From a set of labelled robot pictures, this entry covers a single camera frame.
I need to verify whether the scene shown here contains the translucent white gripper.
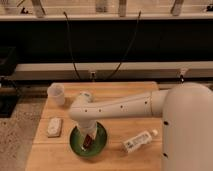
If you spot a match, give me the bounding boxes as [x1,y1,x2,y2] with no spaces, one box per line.
[78,125,97,150]

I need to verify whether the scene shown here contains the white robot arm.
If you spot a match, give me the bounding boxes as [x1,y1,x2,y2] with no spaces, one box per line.
[69,82,213,171]

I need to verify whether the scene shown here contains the green ceramic bowl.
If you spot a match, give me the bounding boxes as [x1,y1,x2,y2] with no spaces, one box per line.
[69,122,108,158]

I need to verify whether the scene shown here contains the clear plastic measuring cup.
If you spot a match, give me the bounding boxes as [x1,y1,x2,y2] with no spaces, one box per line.
[47,83,65,106]

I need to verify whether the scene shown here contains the white plastic bottle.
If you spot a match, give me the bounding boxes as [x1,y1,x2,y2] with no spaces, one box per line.
[123,129,158,153]

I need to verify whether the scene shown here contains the black box at left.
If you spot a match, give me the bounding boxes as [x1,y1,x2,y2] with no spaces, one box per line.
[0,46,19,118]

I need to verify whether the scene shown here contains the white wall power outlet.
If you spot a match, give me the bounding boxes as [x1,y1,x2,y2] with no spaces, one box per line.
[89,71,96,81]

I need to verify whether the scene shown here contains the left black cable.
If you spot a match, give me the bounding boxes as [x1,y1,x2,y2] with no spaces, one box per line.
[62,11,82,81]

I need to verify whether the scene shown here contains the black cable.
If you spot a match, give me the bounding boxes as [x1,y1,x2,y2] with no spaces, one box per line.
[62,11,82,81]
[107,10,143,81]

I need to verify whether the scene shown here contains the right wall outlet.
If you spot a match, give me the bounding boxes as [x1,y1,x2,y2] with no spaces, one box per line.
[179,68,188,83]

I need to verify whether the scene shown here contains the right black cable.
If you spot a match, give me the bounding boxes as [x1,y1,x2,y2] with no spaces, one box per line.
[107,10,143,81]

